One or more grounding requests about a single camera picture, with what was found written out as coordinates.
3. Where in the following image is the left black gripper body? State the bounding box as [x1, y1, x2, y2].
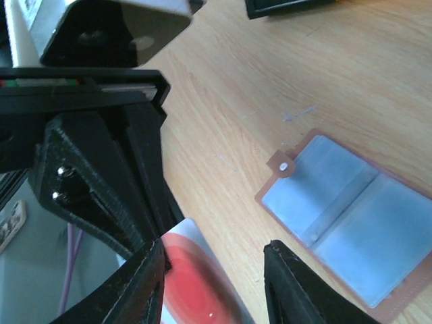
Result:
[1, 67, 170, 181]

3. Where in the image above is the left black bin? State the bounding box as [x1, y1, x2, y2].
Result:
[245, 0, 335, 20]

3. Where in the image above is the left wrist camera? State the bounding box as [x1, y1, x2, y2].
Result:
[5, 0, 195, 68]

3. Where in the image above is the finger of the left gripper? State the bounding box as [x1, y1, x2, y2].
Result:
[29, 113, 158, 259]
[102, 102, 182, 237]

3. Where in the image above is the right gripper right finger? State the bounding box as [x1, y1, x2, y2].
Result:
[263, 240, 377, 324]

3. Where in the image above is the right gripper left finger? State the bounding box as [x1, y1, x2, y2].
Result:
[53, 238, 167, 323]

